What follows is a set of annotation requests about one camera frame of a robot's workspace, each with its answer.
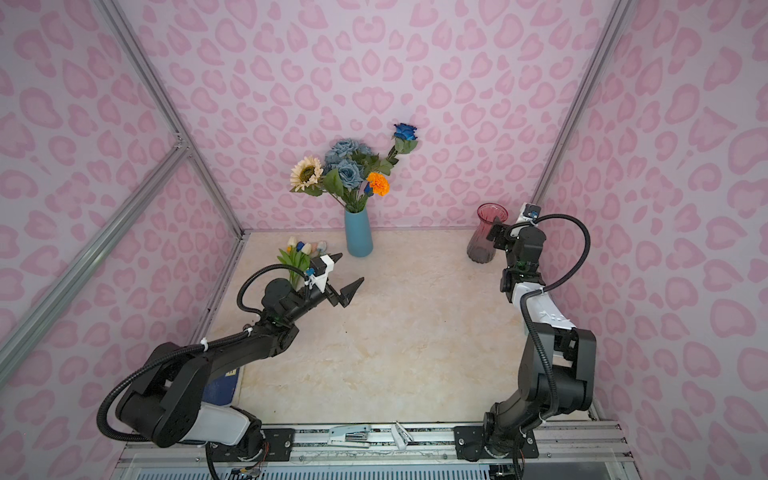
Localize teal ceramic vase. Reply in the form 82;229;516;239
344;208;374;258

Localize red glass vase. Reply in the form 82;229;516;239
466;202;509;264

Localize orange carnation stem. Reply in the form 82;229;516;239
361;172;390;206

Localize cream sunflower stem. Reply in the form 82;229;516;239
290;156;349;209

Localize dusty blue rose bouquet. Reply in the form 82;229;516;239
324;139;385;213

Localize blue rose stem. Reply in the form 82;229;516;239
370;123;419;176

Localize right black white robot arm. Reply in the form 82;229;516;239
454;214;597;477

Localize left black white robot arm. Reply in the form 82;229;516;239
96;254;364;460

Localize yellow tulip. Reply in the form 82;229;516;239
278;237;311;290

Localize blue book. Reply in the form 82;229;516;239
202;368;241;407

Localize silver stapler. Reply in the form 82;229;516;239
327;424;372;449

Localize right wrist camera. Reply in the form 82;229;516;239
517;203;541;224

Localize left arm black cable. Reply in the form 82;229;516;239
235;263;310;316

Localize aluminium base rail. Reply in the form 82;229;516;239
112;415;640;479

